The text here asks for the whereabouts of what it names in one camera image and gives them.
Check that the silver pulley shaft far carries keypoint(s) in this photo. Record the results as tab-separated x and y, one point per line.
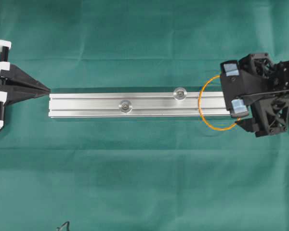
180	93

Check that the green table cloth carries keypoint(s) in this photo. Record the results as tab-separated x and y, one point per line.
138	174

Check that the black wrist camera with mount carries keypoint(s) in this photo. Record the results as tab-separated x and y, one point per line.
240	78

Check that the aluminium extrusion rail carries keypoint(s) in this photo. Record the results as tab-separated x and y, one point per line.
145	104

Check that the silver pulley shaft near camera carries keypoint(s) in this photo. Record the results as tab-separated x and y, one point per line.
125	106

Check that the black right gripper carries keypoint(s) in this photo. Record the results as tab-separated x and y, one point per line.
270	109

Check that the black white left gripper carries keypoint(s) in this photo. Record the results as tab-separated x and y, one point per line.
20	86

